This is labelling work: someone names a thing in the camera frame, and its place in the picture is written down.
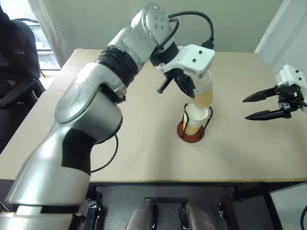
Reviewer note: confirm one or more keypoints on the black table frame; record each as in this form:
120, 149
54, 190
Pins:
168, 188

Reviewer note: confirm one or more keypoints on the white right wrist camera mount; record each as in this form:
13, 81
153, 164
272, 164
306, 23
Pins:
289, 76

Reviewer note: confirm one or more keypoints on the dark grey rounded cylinder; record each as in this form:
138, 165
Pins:
199, 218
141, 218

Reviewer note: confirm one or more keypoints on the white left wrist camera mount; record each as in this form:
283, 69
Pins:
192, 58

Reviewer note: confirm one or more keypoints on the window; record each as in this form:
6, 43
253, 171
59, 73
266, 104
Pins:
43, 55

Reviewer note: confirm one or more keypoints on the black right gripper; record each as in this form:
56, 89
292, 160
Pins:
289, 100

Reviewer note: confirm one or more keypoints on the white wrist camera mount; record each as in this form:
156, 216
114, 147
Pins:
289, 76
192, 58

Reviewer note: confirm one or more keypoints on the black office chair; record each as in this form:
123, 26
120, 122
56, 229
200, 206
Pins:
16, 48

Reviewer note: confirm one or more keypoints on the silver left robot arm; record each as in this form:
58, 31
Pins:
81, 103

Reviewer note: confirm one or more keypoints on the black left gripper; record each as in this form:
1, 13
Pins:
177, 73

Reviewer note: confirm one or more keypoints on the white partition panel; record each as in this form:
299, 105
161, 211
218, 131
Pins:
283, 28

